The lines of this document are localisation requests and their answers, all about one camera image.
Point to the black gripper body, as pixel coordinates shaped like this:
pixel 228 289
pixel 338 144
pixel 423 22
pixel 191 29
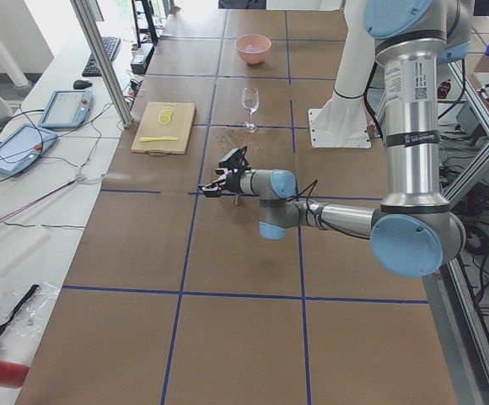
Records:
pixel 234 180

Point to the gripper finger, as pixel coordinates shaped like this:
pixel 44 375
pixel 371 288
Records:
pixel 218 184
pixel 212 192

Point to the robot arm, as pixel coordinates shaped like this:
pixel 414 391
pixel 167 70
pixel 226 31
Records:
pixel 413 232

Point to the clear wine glass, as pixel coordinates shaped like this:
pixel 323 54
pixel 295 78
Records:
pixel 250 101

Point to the clear ice cubes pile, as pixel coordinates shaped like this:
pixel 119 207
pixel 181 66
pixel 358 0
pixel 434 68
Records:
pixel 253 48

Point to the wooden cutting board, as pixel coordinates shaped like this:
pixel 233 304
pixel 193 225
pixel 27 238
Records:
pixel 180 126

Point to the yellow plastic knife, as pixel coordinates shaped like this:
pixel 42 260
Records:
pixel 158 139

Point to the lemon slice leftmost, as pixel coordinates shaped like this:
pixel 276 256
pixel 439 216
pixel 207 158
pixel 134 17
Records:
pixel 165 120

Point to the pink bowl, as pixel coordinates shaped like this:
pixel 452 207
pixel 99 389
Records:
pixel 253 59

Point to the black box device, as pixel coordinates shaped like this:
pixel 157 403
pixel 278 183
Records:
pixel 141 58

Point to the blue teach pendant far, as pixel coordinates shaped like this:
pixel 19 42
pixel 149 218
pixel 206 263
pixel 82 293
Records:
pixel 67 109

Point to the blue teach pendant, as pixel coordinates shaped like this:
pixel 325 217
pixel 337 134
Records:
pixel 67 109
pixel 23 148

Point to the black computer mouse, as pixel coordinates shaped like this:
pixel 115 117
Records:
pixel 82 84

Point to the blue teach pendant near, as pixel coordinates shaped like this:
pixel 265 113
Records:
pixel 23 148

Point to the clear plastic bag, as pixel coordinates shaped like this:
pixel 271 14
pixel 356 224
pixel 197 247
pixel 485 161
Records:
pixel 25 311

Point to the aluminium frame post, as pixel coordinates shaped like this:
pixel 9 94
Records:
pixel 91 32

